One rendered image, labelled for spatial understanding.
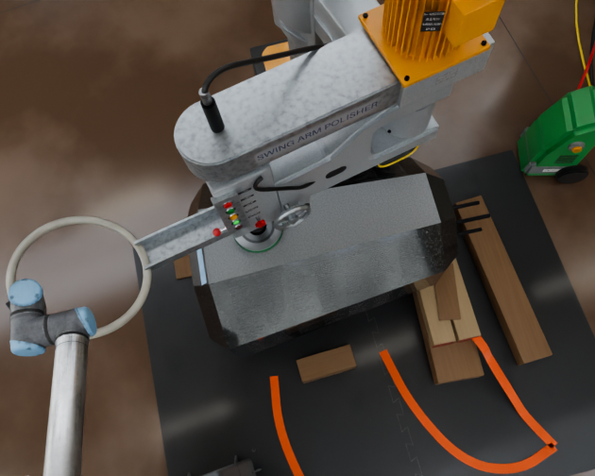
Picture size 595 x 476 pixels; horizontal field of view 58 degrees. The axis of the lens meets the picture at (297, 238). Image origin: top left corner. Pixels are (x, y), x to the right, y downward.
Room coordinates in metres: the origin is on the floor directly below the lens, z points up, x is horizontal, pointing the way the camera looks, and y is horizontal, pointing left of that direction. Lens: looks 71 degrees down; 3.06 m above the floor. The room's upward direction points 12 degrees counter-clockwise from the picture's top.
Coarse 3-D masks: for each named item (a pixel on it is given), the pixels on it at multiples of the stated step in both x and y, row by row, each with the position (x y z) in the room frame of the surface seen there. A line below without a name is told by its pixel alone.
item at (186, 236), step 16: (208, 208) 0.87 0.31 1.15; (176, 224) 0.83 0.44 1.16; (192, 224) 0.83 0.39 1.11; (208, 224) 0.82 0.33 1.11; (144, 240) 0.79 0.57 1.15; (160, 240) 0.79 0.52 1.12; (176, 240) 0.78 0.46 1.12; (192, 240) 0.77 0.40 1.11; (208, 240) 0.74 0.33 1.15; (160, 256) 0.73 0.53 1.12; (176, 256) 0.70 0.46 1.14
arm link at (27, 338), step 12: (12, 312) 0.48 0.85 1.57; (24, 312) 0.47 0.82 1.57; (36, 312) 0.47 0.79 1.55; (12, 324) 0.44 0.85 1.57; (24, 324) 0.44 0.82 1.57; (36, 324) 0.43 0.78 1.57; (12, 336) 0.41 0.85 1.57; (24, 336) 0.40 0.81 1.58; (36, 336) 0.39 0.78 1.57; (12, 348) 0.37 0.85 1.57; (24, 348) 0.36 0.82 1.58; (36, 348) 0.36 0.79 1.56
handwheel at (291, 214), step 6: (288, 204) 0.78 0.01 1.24; (288, 210) 0.73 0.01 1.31; (294, 210) 0.72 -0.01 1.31; (300, 210) 0.73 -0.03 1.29; (306, 210) 0.73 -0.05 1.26; (282, 216) 0.71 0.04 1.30; (288, 216) 0.73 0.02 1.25; (294, 216) 0.72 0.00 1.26; (306, 216) 0.73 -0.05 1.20; (276, 222) 0.71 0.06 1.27; (288, 222) 0.71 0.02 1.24; (294, 222) 0.71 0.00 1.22; (300, 222) 0.72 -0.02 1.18; (276, 228) 0.70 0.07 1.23; (282, 228) 0.71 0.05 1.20; (288, 228) 0.71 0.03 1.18
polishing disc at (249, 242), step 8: (272, 224) 0.84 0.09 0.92; (280, 224) 0.83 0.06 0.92; (248, 232) 0.82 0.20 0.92; (264, 232) 0.81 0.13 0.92; (272, 232) 0.80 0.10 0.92; (280, 232) 0.80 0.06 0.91; (240, 240) 0.80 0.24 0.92; (248, 240) 0.79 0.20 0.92; (256, 240) 0.78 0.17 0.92; (264, 240) 0.78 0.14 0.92; (272, 240) 0.77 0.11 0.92; (248, 248) 0.75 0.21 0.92; (256, 248) 0.75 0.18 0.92; (264, 248) 0.74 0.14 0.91
